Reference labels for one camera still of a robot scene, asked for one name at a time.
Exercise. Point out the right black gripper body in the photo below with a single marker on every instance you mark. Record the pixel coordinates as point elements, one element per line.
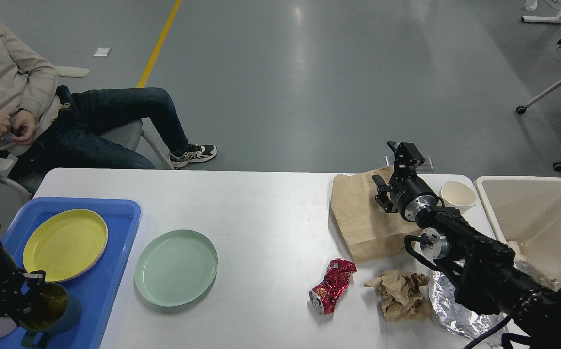
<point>409,194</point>

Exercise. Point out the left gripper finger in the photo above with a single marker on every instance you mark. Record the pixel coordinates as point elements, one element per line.
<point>32,283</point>

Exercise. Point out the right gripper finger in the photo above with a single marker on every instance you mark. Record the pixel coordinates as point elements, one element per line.
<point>407,158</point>
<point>382,198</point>

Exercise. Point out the dark teal mug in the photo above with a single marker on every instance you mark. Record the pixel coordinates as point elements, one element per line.
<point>53,311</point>

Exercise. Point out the light green plate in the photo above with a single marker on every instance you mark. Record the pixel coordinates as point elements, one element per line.
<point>176,268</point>

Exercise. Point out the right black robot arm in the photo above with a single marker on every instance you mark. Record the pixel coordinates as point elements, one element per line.
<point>480,268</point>

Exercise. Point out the brown paper bag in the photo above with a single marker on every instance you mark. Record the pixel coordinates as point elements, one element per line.
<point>368,231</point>

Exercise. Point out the white paper cup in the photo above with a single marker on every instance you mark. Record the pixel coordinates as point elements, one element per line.
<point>458,195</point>

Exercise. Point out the yellow plate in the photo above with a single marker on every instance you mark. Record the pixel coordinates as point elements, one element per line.
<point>66,245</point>

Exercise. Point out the blue plastic tray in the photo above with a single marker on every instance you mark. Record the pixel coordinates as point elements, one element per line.
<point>96,289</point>

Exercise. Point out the crumpled brown paper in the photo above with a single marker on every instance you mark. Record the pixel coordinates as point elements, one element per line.
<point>401,295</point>

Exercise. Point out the crushed red can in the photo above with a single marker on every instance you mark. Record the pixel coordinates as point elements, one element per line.
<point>326,294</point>

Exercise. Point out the crumpled aluminium foil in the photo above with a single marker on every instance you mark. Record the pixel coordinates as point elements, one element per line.
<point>453,317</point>

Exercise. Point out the foil trash in bin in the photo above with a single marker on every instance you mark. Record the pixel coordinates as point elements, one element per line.
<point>537,275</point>

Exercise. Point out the beige plastic bin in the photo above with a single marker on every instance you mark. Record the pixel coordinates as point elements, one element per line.
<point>525,213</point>

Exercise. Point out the seated person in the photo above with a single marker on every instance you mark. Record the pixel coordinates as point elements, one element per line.
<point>45,126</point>

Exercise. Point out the white desk leg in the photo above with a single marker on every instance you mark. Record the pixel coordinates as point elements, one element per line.
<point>554,19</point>

